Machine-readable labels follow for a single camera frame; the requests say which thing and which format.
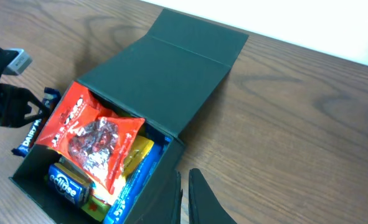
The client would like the blue cookie pack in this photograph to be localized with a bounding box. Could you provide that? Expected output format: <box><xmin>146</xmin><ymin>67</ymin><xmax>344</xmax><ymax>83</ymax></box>
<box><xmin>103</xmin><ymin>138</ymin><xmax>171</xmax><ymax>224</ymax></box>

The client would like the red Hacks candy bag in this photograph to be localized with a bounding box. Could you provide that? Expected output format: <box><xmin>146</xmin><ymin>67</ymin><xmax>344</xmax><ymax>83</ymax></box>
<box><xmin>35</xmin><ymin>82</ymin><xmax>145</xmax><ymax>194</ymax></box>

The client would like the blue Eclipse mints box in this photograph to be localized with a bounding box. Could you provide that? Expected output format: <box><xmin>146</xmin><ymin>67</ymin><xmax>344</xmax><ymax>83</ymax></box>
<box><xmin>47</xmin><ymin>163</ymin><xmax>90</xmax><ymax>207</ymax></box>

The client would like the dark green box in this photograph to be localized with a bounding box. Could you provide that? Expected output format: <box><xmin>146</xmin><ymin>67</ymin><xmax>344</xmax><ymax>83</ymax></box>
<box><xmin>12</xmin><ymin>10</ymin><xmax>248</xmax><ymax>223</ymax></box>

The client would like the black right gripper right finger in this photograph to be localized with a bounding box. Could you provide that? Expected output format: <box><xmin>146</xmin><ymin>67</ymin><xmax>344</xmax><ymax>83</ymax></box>
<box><xmin>188</xmin><ymin>168</ymin><xmax>237</xmax><ymax>224</ymax></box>

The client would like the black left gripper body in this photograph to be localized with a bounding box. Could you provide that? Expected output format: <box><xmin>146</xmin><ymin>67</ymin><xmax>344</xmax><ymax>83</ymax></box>
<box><xmin>0</xmin><ymin>37</ymin><xmax>32</xmax><ymax>128</ymax></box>

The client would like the purple Dairy Milk bar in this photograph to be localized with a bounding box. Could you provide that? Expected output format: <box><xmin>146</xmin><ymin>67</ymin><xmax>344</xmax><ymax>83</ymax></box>
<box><xmin>11</xmin><ymin>87</ymin><xmax>62</xmax><ymax>157</ymax></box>

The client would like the yellow Hacks candy bag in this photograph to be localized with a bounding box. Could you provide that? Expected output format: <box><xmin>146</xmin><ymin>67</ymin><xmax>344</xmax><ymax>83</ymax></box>
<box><xmin>90</xmin><ymin>136</ymin><xmax>154</xmax><ymax>205</ymax></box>

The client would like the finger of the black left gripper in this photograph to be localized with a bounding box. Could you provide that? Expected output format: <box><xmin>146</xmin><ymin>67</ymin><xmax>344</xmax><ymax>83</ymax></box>
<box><xmin>23</xmin><ymin>91</ymin><xmax>50</xmax><ymax>123</ymax></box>

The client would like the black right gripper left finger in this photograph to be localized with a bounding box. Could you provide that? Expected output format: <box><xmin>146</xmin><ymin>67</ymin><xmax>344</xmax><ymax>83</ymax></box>
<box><xmin>143</xmin><ymin>170</ymin><xmax>182</xmax><ymax>224</ymax></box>

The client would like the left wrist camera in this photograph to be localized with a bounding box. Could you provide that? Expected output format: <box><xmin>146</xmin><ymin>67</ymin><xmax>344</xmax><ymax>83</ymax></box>
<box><xmin>2</xmin><ymin>49</ymin><xmax>32</xmax><ymax>76</ymax></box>

